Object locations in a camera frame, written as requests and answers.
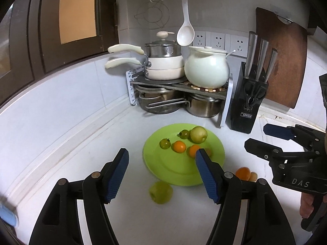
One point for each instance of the white ceramic pot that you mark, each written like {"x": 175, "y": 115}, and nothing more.
{"x": 205, "y": 67}

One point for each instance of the orange tomato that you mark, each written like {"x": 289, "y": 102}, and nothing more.
{"x": 193, "y": 150}
{"x": 242, "y": 173}
{"x": 178, "y": 146}

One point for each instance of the person's right hand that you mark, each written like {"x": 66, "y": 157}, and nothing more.
{"x": 306, "y": 205}

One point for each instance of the grey corner shelf rack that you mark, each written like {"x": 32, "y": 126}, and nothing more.
{"x": 227, "y": 107}

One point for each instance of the small green apple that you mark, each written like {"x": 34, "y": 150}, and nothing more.
{"x": 161, "y": 192}

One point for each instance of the wooden bead trivet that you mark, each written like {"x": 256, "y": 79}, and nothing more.
{"x": 204, "y": 89}

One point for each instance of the steel pot with lid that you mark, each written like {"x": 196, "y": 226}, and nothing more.
{"x": 163, "y": 49}

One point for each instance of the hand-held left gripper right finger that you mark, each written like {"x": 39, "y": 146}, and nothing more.
{"x": 208, "y": 176}

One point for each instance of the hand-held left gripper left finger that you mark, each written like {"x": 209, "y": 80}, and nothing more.
{"x": 116, "y": 176}

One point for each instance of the small brown longan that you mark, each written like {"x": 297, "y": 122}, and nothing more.
{"x": 254, "y": 177}

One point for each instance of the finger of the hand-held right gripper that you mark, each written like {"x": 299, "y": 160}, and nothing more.
{"x": 277, "y": 130}
{"x": 260, "y": 149}

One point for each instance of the dark brown wooden cabinet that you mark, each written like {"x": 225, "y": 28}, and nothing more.
{"x": 33, "y": 30}

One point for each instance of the black kitchen scissors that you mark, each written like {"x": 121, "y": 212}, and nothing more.
{"x": 254, "y": 94}

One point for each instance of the green plate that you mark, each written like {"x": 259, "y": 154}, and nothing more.
{"x": 166, "y": 166}

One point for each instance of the white wall socket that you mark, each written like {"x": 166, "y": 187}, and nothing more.
{"x": 220, "y": 40}
{"x": 238, "y": 44}
{"x": 201, "y": 38}

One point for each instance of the brown wooden cutting board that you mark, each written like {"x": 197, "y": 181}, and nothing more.
{"x": 288, "y": 63}

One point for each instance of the black knife block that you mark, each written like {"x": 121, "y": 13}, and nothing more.
{"x": 242, "y": 117}

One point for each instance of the white ladle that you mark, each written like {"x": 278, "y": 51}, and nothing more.
{"x": 185, "y": 35}

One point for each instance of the large yellow-green apple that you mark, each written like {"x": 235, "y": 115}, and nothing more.
{"x": 198, "y": 134}

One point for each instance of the green tomato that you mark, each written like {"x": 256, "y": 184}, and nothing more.
{"x": 165, "y": 143}
{"x": 184, "y": 134}

